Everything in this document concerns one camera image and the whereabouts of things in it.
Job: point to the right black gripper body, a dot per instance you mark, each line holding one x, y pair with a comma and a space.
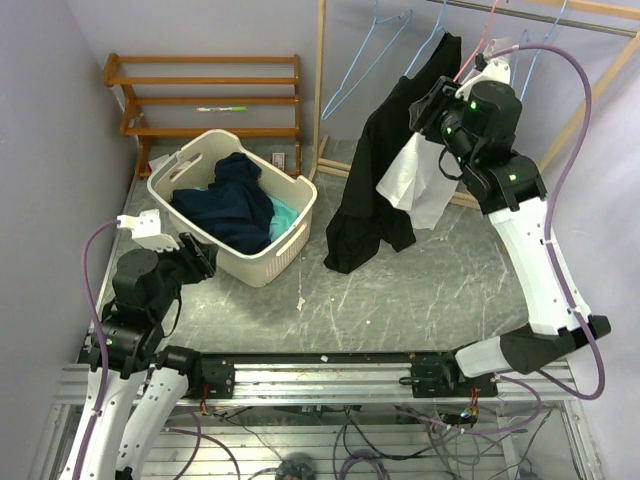
441, 117

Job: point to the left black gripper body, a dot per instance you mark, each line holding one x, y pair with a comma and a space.
185, 268

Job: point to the white t shirt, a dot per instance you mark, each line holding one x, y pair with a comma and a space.
412, 184

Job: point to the pink wire hanger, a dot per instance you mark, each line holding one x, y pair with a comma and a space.
480, 42

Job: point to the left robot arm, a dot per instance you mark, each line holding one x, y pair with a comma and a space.
134, 383

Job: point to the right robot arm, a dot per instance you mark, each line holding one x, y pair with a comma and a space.
477, 127

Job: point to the blue hanger holding black shirt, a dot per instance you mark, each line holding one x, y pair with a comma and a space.
438, 27

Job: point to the blue hanger far left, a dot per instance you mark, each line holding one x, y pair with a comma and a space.
360, 68

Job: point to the black t shirt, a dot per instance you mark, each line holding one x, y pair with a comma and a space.
365, 218

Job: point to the blue hanger right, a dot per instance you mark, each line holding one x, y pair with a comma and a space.
525, 37

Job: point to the navy blue garment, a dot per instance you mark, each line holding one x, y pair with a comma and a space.
236, 168

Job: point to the white laundry basket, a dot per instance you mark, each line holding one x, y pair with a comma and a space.
192, 166

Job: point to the teal garment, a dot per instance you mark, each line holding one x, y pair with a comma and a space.
245, 219

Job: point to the white paper scrap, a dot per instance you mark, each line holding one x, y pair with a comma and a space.
156, 163

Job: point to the small red white box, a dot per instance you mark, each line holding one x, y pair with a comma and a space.
278, 159

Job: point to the green white pen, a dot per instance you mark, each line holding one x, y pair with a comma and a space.
222, 109

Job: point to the brown wooden shoe rack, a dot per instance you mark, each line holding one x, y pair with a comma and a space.
134, 123

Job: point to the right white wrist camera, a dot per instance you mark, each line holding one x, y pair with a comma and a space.
488, 66

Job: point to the aluminium mounting rail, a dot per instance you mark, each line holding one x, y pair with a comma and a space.
359, 379

